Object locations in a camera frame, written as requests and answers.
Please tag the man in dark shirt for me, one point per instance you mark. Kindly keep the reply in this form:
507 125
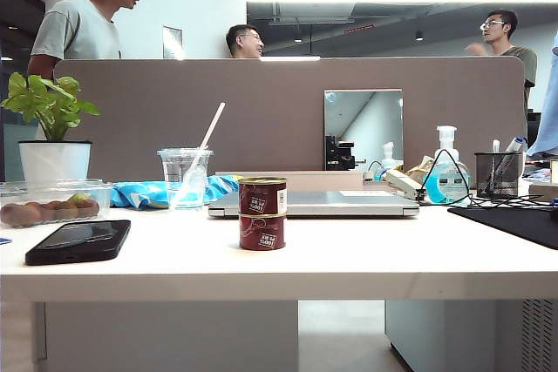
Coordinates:
501 34

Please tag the brown kiwi fruit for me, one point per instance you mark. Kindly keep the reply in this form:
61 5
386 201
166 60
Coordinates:
35 211
56 211
13 214
89 209

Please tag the clear plastic fruit container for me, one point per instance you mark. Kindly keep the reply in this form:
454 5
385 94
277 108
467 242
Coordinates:
52 191

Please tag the square mirror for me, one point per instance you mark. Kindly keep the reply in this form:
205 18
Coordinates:
370 119

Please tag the blue hand sanitizer pump bottle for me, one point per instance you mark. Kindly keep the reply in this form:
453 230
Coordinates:
447 180

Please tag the black desk mat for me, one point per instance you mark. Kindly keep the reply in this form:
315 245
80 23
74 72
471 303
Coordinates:
514 221

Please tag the grey under-desk cabinet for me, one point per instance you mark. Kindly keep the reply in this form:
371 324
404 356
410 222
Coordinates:
457 337

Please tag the beige stapler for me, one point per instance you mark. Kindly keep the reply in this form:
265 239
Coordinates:
403 182

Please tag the brown desk partition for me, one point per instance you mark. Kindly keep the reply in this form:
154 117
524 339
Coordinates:
261 119

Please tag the silver closed laptop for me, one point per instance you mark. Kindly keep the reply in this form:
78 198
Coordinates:
340 203

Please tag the black mesh pen holder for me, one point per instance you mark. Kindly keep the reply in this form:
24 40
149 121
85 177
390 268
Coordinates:
499 176

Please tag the white plant pot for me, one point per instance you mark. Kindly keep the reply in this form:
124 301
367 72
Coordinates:
54 163

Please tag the blue card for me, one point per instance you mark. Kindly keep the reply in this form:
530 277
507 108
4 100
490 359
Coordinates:
4 240

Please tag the white blue marker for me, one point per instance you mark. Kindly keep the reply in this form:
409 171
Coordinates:
514 144

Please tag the clear plastic cup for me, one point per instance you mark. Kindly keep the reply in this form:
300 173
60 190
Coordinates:
174 171

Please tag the red tomato can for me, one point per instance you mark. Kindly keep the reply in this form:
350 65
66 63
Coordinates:
262 232
261 195

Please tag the crumpled yellow wrapper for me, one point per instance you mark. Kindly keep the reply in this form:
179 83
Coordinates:
420 166

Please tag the man in blue shirt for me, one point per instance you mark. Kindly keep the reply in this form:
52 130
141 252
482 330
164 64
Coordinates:
547 128

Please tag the wall notice paper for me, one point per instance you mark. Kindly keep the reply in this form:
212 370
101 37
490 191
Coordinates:
172 42

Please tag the beige desk riser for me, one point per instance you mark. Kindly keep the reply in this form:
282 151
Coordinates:
314 180

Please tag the green leafy plant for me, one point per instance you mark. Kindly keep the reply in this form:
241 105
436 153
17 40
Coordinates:
48 104

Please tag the white pen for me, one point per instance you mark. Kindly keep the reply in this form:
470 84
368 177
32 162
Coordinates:
496 146

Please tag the black smartphone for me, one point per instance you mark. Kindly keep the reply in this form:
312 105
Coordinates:
78 241

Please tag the wooden box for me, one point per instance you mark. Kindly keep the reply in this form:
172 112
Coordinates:
545 192

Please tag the blue snack bag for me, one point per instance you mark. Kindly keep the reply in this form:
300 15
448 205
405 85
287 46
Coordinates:
135 193

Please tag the man in grey t-shirt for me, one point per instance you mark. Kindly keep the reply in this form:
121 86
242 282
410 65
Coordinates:
78 28

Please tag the seated man with glasses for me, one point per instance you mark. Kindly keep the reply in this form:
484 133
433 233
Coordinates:
244 43

